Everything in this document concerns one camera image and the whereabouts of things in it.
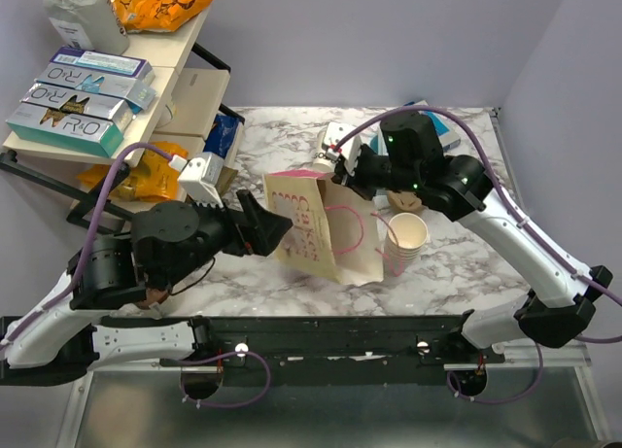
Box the purple white box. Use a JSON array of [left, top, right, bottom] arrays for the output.
[[51, 47, 155, 84]]

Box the light blue utensil cup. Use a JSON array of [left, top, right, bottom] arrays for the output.
[[369, 134, 387, 155]]

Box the stack of paper cups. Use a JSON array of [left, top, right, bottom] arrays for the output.
[[382, 213, 429, 276]]

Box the silver R&O box middle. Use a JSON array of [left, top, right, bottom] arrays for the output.
[[21, 83, 135, 131]]

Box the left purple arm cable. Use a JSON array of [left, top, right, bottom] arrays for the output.
[[0, 141, 176, 357]]

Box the blue white razor box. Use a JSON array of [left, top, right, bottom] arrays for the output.
[[420, 111, 461, 153]]

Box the silver R&O box upper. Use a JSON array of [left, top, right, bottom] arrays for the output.
[[36, 63, 157, 113]]

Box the brown snack bag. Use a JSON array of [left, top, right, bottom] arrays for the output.
[[216, 166, 238, 196]]

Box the teal R&O box front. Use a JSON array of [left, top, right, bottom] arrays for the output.
[[6, 103, 123, 157]]

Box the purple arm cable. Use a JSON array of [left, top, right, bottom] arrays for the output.
[[332, 105, 622, 345], [0, 141, 176, 357]]

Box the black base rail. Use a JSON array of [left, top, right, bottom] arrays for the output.
[[189, 315, 504, 387]]

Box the silver r&o box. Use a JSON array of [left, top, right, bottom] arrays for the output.
[[21, 83, 135, 131], [36, 63, 157, 113]]

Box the orange snack bag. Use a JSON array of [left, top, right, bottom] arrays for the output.
[[110, 0, 214, 33], [77, 141, 189, 202]]

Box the stack of cardboard carriers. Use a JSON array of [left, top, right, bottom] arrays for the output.
[[386, 191, 424, 213]]

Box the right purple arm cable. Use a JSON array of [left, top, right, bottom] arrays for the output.
[[332, 105, 622, 345]]

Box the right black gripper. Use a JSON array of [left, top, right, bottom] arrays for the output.
[[330, 144, 420, 202]]

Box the black beige shelf rack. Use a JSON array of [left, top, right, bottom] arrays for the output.
[[1, 11, 240, 227]]

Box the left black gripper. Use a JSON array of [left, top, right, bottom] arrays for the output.
[[158, 189, 293, 291]]

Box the brown pink paper bag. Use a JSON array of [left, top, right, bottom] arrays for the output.
[[263, 169, 406, 286]]

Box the grey coffee bag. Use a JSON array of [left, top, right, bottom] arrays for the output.
[[43, 0, 129, 54]]

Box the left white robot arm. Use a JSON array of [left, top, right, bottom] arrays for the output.
[[1, 190, 293, 387]]

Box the white paper coffee cup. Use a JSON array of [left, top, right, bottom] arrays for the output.
[[311, 127, 334, 173]]

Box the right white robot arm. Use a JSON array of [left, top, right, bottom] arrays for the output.
[[322, 105, 612, 362]]

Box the orange snack bag top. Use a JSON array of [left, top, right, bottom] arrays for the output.
[[110, 0, 214, 33]]

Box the blue snack bag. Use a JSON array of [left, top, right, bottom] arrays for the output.
[[203, 114, 241, 168]]

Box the orange snack bag lower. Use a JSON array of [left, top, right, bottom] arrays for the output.
[[77, 141, 189, 202]]

